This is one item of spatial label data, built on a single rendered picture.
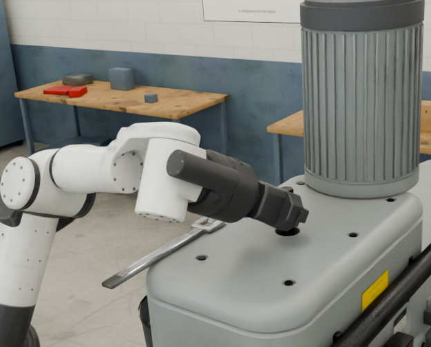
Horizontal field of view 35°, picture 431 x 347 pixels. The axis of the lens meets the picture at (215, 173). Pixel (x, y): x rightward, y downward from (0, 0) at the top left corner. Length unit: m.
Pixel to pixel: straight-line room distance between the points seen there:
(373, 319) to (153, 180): 0.37
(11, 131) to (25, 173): 7.51
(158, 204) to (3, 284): 0.34
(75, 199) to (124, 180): 0.15
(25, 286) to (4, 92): 7.38
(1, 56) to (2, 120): 0.74
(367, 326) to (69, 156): 0.48
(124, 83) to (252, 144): 1.42
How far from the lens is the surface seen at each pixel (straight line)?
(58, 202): 1.05
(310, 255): 0.98
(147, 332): 3.32
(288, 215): 0.96
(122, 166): 0.94
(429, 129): 5.02
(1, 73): 8.40
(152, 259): 0.98
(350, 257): 0.98
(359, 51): 1.10
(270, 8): 6.02
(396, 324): 1.20
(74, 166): 0.98
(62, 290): 5.03
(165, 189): 0.85
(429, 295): 1.37
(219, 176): 0.85
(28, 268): 1.09
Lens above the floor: 2.33
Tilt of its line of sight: 20 degrees down
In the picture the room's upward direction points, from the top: 4 degrees counter-clockwise
